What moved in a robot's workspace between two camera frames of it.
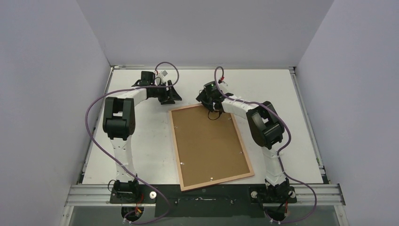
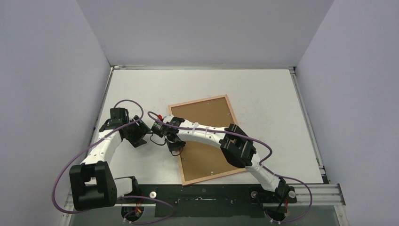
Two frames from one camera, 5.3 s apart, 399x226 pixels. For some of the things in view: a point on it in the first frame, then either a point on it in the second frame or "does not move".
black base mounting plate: [213, 201] does not move
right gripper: [206, 100] to [174, 142]
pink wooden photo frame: [214, 181] to [200, 161]
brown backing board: [209, 149] does not move
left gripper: [169, 96] to [138, 141]
